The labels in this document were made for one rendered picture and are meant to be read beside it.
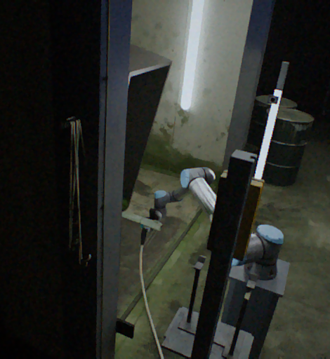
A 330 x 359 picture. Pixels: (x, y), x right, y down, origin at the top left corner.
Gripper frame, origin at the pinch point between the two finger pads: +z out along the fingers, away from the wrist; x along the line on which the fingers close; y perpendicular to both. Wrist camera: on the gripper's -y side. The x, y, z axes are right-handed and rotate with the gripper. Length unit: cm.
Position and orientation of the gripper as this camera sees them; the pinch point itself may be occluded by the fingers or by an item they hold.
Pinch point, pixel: (144, 226)
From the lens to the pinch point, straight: 259.5
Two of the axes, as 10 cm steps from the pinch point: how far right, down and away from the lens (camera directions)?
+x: -9.2, -2.8, 2.6
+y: -1.8, 9.2, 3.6
